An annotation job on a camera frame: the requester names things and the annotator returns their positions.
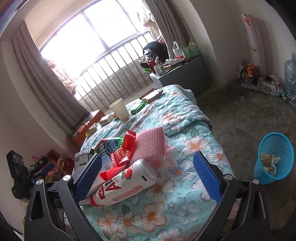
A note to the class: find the white plastic jug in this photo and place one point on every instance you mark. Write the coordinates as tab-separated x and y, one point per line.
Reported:
177	51

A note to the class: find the crumpled trash in basket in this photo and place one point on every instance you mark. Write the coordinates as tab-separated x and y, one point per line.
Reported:
269	162

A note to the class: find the brown snack packet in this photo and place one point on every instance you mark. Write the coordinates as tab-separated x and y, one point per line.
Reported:
151	96

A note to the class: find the rolled patterned poster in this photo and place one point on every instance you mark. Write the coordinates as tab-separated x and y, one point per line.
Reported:
255	42

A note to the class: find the white strawberry milk bottle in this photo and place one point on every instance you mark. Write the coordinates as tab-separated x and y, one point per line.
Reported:
131	181

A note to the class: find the orange black item on floor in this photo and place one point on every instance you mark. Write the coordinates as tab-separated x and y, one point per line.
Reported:
249	74

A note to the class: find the white power strip board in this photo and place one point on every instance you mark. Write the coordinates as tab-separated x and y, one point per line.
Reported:
270	85

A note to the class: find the white wrapped snack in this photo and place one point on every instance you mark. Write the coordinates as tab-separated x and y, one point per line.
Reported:
106	120

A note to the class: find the white paper cup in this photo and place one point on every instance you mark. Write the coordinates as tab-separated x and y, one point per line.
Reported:
119	108

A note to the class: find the red snack wrapper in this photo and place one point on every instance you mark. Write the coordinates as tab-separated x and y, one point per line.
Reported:
124	154

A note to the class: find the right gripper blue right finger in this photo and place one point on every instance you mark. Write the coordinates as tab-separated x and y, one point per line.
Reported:
207	176

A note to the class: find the red cup on cabinet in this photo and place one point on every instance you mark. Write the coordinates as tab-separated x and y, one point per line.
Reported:
152	64

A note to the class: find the green candy wrapper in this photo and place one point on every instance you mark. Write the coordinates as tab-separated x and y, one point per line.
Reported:
137	107

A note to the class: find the left beige curtain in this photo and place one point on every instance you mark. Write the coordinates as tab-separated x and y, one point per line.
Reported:
51	92

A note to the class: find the small white green box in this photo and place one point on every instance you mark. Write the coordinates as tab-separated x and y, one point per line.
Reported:
81	158

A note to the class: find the orange wooden box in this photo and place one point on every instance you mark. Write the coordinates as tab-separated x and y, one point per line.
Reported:
78	133

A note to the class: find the pink mesh scrub cloth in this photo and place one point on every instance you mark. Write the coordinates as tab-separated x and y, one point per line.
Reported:
151	145

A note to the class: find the light green snack packet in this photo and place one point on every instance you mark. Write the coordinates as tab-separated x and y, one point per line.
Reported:
91	130

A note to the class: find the blue plastic trash basket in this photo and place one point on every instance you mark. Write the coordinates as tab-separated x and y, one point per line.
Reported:
278	144

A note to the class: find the large blue water bottle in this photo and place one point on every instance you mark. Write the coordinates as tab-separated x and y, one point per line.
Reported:
290	78

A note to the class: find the grey bedside cabinet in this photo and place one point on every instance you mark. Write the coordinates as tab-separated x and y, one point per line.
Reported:
191	75

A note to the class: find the metal window railing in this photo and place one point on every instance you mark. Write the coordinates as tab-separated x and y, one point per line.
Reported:
116	74

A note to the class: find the clear plastic wrapper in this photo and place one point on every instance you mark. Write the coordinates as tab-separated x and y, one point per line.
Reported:
173	156

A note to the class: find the beige curtain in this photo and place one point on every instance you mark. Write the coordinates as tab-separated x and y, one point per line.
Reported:
51	92
169	21

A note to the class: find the right beige curtain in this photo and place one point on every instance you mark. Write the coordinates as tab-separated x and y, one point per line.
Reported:
169	21

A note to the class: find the green blue snack bag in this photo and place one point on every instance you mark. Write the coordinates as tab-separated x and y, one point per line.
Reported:
107	146

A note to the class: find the yellow crumpled wrapper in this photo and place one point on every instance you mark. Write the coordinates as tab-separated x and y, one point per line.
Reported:
115	116

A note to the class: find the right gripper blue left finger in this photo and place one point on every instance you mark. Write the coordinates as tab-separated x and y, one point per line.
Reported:
85	177

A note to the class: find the green plastic basket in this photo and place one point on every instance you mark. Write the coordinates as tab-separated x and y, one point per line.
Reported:
191	51

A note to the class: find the floral teal quilt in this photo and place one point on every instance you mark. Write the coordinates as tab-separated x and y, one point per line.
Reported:
178	205

